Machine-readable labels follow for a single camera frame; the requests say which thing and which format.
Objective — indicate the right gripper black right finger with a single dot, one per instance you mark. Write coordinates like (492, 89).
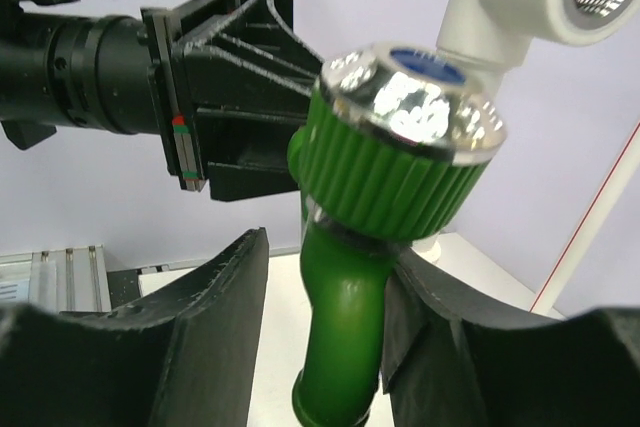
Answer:
(454, 356)

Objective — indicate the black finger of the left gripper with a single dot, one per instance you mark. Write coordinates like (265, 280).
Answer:
(243, 152)

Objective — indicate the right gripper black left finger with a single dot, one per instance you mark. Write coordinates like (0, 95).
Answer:
(183, 355)

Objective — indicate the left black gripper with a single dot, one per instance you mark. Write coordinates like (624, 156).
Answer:
(149, 75)

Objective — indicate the green water faucet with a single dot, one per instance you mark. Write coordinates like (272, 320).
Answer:
(396, 138)

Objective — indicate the white pipe assembly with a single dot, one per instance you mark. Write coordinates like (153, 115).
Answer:
(491, 38)

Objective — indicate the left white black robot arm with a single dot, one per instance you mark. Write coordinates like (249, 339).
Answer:
(25, 30)

